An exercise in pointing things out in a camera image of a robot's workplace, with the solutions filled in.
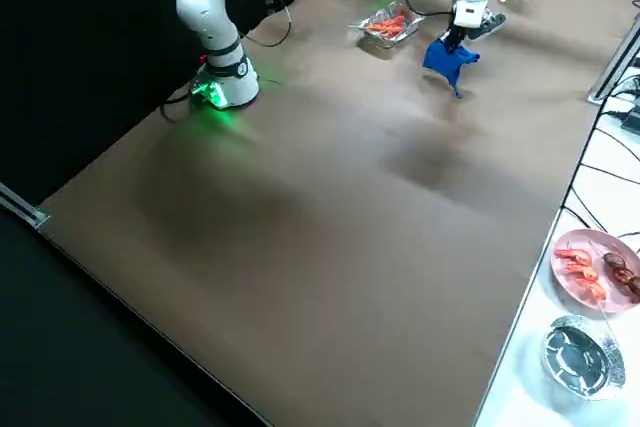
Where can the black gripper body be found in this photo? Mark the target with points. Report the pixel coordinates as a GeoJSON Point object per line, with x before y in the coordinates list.
{"type": "Point", "coordinates": [457, 33]}

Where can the blue dishcloth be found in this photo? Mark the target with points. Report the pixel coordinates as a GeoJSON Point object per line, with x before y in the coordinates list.
{"type": "Point", "coordinates": [445, 64]}

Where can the rectangular aluminum foil pan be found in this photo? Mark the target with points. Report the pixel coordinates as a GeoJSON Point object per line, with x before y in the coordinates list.
{"type": "Point", "coordinates": [395, 42]}

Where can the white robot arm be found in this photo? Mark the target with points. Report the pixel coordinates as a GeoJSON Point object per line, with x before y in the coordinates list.
{"type": "Point", "coordinates": [210, 12]}

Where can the round aluminum foil pan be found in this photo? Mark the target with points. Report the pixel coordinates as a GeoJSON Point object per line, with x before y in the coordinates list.
{"type": "Point", "coordinates": [582, 357]}

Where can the orange shrimp skewer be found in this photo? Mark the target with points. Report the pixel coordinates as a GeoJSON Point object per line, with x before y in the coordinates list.
{"type": "Point", "coordinates": [387, 26]}
{"type": "Point", "coordinates": [580, 267]}

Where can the black power adapter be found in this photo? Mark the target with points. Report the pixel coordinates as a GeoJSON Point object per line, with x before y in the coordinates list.
{"type": "Point", "coordinates": [631, 122]}

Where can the dark meat skewer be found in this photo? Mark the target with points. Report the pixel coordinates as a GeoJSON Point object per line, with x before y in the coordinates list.
{"type": "Point", "coordinates": [617, 267]}

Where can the pink plate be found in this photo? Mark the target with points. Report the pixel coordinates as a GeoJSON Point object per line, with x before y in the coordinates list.
{"type": "Point", "coordinates": [615, 304]}

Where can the aluminium profile post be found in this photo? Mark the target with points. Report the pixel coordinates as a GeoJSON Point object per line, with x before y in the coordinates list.
{"type": "Point", "coordinates": [612, 67]}

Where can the aluminium frame rail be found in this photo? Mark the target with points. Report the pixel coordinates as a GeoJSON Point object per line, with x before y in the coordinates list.
{"type": "Point", "coordinates": [25, 207]}

